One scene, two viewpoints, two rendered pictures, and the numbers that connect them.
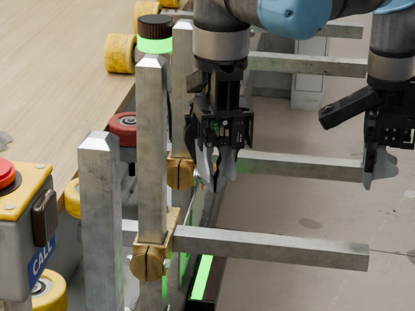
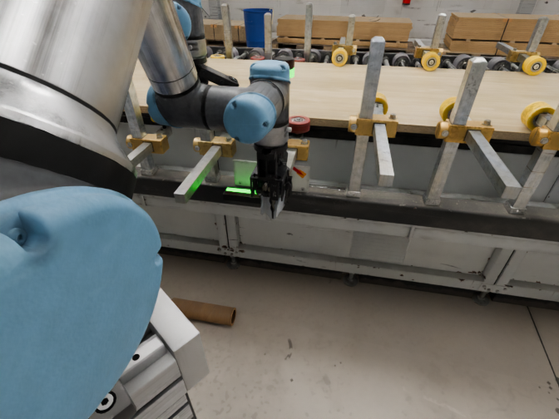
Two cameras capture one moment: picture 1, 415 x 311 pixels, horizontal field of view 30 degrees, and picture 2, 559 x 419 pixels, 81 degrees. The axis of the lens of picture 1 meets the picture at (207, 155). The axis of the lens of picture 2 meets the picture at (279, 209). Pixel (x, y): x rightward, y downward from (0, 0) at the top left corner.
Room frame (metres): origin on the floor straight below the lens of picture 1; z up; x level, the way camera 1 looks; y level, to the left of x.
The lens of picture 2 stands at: (1.25, -0.92, 1.32)
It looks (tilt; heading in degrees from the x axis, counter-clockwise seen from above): 37 degrees down; 93
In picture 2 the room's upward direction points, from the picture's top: straight up
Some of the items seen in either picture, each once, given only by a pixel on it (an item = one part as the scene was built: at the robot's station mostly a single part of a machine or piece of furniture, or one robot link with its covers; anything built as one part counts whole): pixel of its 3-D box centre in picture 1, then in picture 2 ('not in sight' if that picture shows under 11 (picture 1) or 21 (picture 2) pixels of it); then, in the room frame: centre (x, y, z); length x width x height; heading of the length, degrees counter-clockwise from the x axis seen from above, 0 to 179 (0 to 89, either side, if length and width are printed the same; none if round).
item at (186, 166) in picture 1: (183, 160); (288, 148); (1.22, 0.04, 0.85); 0.13 x 0.06 x 0.05; 172
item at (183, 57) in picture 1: (183, 155); not in sight; (1.20, 0.04, 0.87); 0.03 x 0.03 x 0.48; 82
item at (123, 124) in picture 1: (131, 147); (298, 134); (1.25, 0.14, 0.85); 0.08 x 0.08 x 0.11
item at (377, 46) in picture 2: not in sight; (363, 127); (1.45, 0.01, 0.94); 0.03 x 0.03 x 0.48; 82
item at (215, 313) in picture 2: not in sight; (202, 311); (0.84, -0.02, 0.04); 0.30 x 0.08 x 0.08; 172
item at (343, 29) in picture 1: (252, 23); (476, 140); (1.73, -0.10, 0.95); 0.50 x 0.04 x 0.04; 82
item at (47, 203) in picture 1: (45, 218); not in sight; (0.44, 0.11, 1.20); 0.03 x 0.01 x 0.03; 172
